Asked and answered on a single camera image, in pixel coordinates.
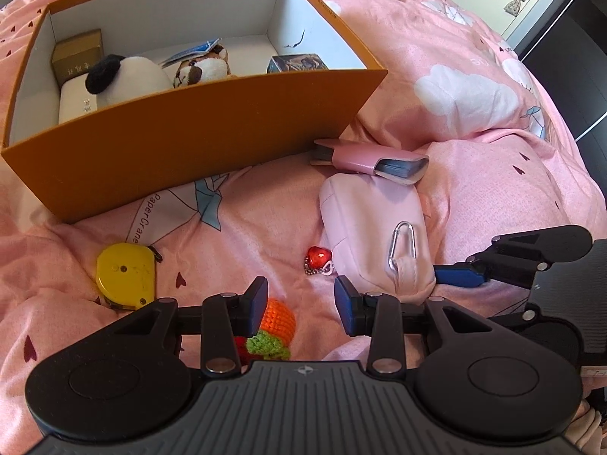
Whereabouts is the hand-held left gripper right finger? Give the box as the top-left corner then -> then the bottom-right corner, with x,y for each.
334,275 -> 494,377

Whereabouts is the brown plush toy with tag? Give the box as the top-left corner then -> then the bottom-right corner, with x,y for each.
159,38 -> 233,90

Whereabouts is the white flat box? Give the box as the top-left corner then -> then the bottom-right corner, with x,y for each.
58,78 -> 103,127

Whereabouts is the red heart keychain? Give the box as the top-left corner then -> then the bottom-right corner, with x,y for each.
302,245 -> 337,277

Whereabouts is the orange crocheted fruit toy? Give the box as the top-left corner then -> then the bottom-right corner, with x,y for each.
233,297 -> 297,366

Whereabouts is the yellow tape measure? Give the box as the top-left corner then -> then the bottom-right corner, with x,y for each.
95,242 -> 165,312

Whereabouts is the black cabinet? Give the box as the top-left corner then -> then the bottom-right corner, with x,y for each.
514,0 -> 607,191

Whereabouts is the silver carabiner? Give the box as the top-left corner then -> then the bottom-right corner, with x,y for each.
387,221 -> 418,274

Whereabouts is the gold gift box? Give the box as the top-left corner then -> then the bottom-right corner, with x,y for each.
51,28 -> 104,87

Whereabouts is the orange cardboard box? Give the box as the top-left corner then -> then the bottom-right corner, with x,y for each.
0,0 -> 389,225

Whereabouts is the pink zip pouch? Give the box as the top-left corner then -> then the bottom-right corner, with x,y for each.
318,173 -> 436,304

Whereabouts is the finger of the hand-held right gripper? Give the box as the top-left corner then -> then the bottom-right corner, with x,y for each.
433,226 -> 594,290
490,300 -> 542,333

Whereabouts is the pink card holder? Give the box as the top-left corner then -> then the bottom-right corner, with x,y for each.
310,138 -> 430,182

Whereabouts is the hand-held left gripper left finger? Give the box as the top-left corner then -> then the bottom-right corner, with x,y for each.
114,276 -> 269,378

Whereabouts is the small blue printed box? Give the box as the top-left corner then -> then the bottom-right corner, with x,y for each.
266,52 -> 331,75

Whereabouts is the panda plush toy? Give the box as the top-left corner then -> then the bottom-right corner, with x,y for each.
84,53 -> 173,113

